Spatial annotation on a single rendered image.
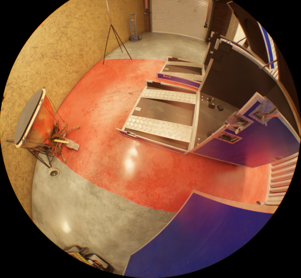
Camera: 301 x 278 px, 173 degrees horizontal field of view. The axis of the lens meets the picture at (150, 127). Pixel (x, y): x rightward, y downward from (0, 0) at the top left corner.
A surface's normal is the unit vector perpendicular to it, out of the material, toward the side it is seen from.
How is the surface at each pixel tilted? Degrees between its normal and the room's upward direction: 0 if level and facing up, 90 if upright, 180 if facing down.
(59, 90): 90
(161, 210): 0
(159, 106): 1
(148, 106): 1
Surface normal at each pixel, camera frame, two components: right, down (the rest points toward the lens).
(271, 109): -0.33, 0.85
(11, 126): 0.96, 0.23
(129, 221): -0.03, -0.44
